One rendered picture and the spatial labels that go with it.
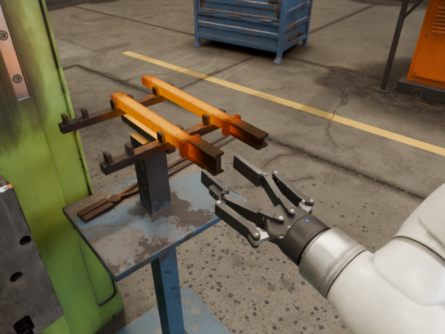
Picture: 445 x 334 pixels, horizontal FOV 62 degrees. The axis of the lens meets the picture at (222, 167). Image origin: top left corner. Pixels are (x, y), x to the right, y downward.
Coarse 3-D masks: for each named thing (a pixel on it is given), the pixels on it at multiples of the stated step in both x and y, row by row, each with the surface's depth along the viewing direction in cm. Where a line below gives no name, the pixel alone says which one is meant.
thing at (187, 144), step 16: (112, 96) 91; (128, 112) 87; (144, 112) 84; (160, 128) 78; (176, 128) 78; (176, 144) 75; (192, 144) 71; (208, 144) 70; (192, 160) 73; (208, 160) 70
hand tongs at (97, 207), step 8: (224, 136) 127; (224, 144) 124; (176, 160) 115; (168, 168) 112; (176, 168) 111; (136, 184) 105; (128, 192) 102; (136, 192) 103; (104, 200) 99; (112, 200) 99; (120, 200) 100; (88, 208) 96; (96, 208) 97; (104, 208) 96; (112, 208) 98; (80, 216) 94; (88, 216) 94; (96, 216) 95
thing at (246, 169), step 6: (234, 156) 69; (234, 162) 70; (240, 162) 69; (246, 162) 68; (234, 168) 71; (240, 168) 69; (246, 168) 68; (252, 168) 67; (246, 174) 68; (252, 174) 67; (258, 174) 66; (252, 180) 68; (258, 180) 66; (258, 186) 67
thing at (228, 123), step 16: (144, 80) 101; (160, 80) 99; (176, 96) 91; (192, 96) 91; (192, 112) 88; (208, 112) 84; (224, 128) 80; (240, 128) 77; (256, 128) 77; (256, 144) 76
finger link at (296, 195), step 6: (276, 174) 66; (282, 180) 65; (282, 186) 65; (288, 186) 64; (294, 186) 64; (282, 192) 66; (288, 192) 64; (294, 192) 63; (300, 192) 63; (288, 198) 64; (294, 198) 63; (300, 198) 62; (306, 198) 62; (294, 204) 64; (306, 204) 61; (312, 204) 61; (312, 210) 62
